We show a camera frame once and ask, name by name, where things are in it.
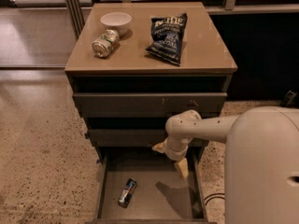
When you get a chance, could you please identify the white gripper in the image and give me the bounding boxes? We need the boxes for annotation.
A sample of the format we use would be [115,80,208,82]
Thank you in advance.
[151,136,189,179]

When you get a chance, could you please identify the redbull can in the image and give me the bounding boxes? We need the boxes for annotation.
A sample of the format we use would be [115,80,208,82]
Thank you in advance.
[118,178,137,208]

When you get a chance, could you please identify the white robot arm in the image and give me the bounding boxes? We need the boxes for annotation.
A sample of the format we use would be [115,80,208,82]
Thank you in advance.
[152,106,299,224]

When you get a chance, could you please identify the open bottom drawer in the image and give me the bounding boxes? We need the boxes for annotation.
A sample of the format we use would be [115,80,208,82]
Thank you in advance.
[85,147,216,224]

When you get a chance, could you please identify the top drawer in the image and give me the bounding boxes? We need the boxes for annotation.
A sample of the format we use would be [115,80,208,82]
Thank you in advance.
[73,92,227,118]

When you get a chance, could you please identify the middle drawer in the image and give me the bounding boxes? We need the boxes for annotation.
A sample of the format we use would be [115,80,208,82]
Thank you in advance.
[87,128,214,148]

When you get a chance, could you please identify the brown drawer cabinet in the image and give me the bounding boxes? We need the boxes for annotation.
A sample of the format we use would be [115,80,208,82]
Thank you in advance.
[64,2,238,224]

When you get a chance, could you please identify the green white soda can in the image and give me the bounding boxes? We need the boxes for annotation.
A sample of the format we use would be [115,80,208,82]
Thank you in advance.
[92,29,120,58]

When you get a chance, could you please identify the blue kettle chips bag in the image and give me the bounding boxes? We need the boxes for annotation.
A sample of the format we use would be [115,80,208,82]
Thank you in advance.
[146,13,188,65]

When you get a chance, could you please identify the dark floor object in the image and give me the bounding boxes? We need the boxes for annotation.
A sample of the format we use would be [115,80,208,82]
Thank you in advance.
[280,91,299,107]

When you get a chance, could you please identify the white bowl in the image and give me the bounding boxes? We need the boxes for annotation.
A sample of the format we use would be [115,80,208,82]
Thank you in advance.
[100,12,132,36]

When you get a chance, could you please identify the black cable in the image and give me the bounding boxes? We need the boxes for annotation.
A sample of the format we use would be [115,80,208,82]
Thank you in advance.
[204,192,226,207]

